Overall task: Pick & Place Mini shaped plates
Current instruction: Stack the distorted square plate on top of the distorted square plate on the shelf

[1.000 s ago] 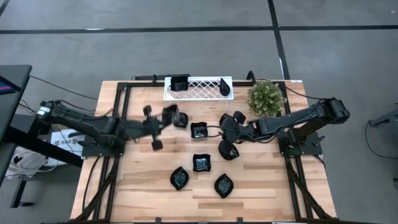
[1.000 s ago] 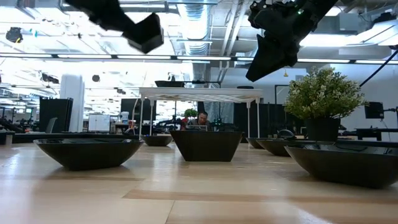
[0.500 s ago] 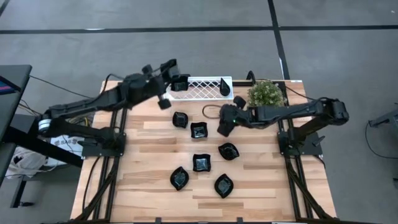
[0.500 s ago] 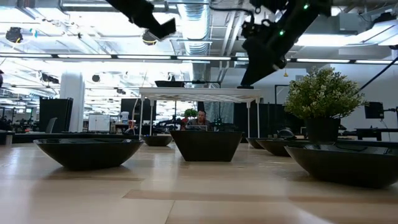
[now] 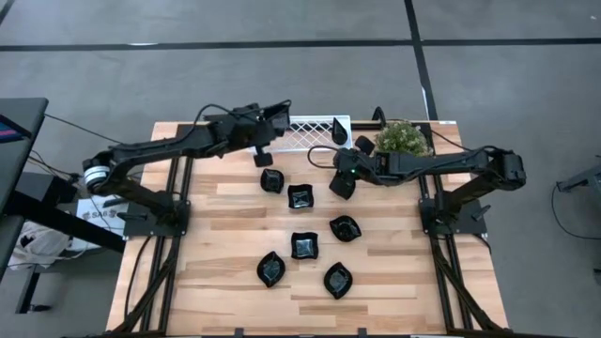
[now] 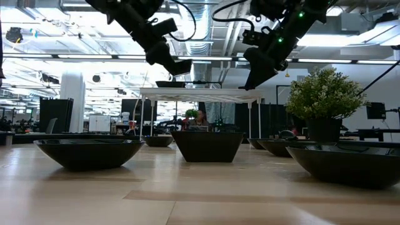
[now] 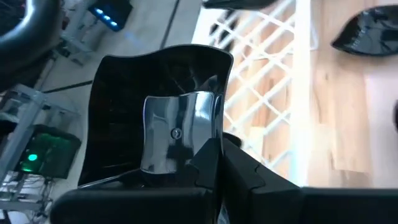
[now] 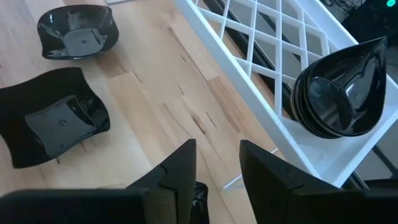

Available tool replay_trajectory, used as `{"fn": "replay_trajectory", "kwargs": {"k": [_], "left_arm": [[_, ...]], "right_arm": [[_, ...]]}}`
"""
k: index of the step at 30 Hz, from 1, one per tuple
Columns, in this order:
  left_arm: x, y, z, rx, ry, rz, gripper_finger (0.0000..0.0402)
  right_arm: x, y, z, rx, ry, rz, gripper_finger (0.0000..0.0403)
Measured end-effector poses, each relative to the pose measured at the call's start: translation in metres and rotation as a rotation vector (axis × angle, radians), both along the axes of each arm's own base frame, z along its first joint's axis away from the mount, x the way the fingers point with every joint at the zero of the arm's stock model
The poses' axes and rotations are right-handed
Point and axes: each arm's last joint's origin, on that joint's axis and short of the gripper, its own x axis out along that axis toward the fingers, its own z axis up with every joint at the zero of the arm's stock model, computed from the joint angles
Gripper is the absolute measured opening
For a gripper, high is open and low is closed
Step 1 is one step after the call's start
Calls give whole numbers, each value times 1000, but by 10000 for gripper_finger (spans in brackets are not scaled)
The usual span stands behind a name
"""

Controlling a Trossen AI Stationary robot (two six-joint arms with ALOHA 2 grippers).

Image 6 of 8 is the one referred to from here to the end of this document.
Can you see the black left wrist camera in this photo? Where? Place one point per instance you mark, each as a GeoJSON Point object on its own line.
{"type": "Point", "coordinates": [165, 26]}

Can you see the black storage cabinet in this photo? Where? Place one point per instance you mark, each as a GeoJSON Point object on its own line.
{"type": "Point", "coordinates": [56, 112]}

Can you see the green potted plant black pot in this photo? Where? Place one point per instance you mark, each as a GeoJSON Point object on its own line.
{"type": "Point", "coordinates": [325, 100]}

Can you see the black square mini plate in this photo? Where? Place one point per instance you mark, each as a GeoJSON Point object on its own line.
{"type": "Point", "coordinates": [170, 84]}
{"type": "Point", "coordinates": [207, 147]}

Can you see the grey background chair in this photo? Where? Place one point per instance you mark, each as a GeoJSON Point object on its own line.
{"type": "Point", "coordinates": [52, 123]}

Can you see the silver vertical ventilation duct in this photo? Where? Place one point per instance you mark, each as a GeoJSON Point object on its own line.
{"type": "Point", "coordinates": [201, 31]}

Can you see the black background desk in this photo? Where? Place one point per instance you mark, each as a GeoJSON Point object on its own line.
{"type": "Point", "coordinates": [375, 132]}

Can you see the black computer monitor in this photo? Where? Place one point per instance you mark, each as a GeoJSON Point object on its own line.
{"type": "Point", "coordinates": [376, 111]}

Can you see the black room partition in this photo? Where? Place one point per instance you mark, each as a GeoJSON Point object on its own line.
{"type": "Point", "coordinates": [272, 118]}

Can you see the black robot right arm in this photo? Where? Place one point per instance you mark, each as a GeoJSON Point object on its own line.
{"type": "Point", "coordinates": [293, 25]}

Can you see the long ceiling light strip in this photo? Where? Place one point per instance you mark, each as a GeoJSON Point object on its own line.
{"type": "Point", "coordinates": [93, 56]}

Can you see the black leaf-shaped mini plate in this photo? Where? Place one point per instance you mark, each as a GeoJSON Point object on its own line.
{"type": "Point", "coordinates": [157, 141]}
{"type": "Point", "coordinates": [350, 168]}
{"type": "Point", "coordinates": [90, 156]}
{"type": "Point", "coordinates": [278, 149]}
{"type": "Point", "coordinates": [254, 143]}

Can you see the white storage cabinet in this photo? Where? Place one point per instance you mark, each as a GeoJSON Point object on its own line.
{"type": "Point", "coordinates": [99, 122]}

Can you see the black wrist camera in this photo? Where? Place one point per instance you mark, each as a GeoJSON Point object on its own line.
{"type": "Point", "coordinates": [254, 37]}
{"type": "Point", "coordinates": [165, 26]}

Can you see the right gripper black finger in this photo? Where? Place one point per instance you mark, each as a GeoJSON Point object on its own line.
{"type": "Point", "coordinates": [257, 78]}

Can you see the black ceiling spotlight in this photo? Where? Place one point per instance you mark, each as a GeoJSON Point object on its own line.
{"type": "Point", "coordinates": [14, 35]}

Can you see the small green background plant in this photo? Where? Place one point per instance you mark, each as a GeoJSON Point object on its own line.
{"type": "Point", "coordinates": [191, 113]}

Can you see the person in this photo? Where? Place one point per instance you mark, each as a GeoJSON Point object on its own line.
{"type": "Point", "coordinates": [200, 120]}

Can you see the black display panel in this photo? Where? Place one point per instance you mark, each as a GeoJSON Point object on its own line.
{"type": "Point", "coordinates": [128, 109]}

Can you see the white lattice shelf rack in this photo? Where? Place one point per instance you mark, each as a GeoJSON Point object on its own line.
{"type": "Point", "coordinates": [203, 95]}

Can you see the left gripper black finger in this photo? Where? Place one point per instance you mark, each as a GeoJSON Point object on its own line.
{"type": "Point", "coordinates": [181, 67]}

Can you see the grey laptop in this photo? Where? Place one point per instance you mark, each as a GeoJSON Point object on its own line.
{"type": "Point", "coordinates": [197, 128]}

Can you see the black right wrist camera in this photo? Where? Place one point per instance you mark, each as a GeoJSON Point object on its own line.
{"type": "Point", "coordinates": [254, 37]}

